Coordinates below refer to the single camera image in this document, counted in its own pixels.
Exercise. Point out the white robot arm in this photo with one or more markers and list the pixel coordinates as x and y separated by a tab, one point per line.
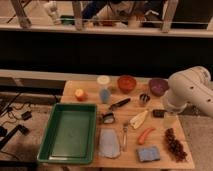
187	86

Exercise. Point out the black handled knife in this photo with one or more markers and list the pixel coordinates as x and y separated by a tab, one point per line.
119	104

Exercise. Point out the orange carrot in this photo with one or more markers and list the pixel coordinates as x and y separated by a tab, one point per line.
144	135

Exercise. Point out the silver fork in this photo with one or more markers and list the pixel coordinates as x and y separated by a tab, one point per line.
125	130

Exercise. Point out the purple bowl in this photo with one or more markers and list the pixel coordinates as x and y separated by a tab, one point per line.
158	86

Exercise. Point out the dark red grape bunch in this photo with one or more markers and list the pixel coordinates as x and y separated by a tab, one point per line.
174	146

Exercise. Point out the black white tape dispenser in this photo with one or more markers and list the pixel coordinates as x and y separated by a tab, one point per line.
108	118

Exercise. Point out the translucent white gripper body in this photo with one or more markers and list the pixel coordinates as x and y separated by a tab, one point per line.
170	117

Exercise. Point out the red bowl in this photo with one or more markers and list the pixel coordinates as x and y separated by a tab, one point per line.
126	83

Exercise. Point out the blue sponge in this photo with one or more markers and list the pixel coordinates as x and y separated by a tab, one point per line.
148	154

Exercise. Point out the blue grey cloth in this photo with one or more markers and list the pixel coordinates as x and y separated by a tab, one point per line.
109	146

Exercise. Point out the orange fruit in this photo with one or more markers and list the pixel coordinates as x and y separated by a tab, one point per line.
80	95

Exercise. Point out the green plastic tray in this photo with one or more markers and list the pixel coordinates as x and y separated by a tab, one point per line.
69	136

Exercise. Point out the clear bottle white lid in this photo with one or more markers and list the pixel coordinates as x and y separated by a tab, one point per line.
104	93

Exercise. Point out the small black eraser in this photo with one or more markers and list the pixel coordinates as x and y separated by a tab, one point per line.
158	113

